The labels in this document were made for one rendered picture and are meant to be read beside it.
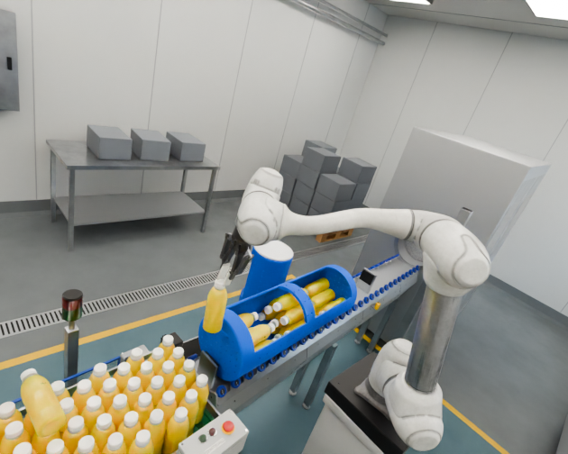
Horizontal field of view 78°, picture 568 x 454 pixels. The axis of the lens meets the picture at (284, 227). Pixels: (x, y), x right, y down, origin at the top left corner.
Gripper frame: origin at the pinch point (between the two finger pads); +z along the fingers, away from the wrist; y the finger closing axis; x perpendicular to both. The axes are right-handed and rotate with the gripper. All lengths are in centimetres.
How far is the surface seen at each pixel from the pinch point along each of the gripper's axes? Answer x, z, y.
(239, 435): 9, 33, -38
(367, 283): -137, 36, -7
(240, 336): -8.9, 23.9, -11.4
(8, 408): 58, 41, 6
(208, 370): -4.6, 45.8, -8.2
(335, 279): -94, 26, -2
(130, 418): 33, 37, -15
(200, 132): -225, 72, 317
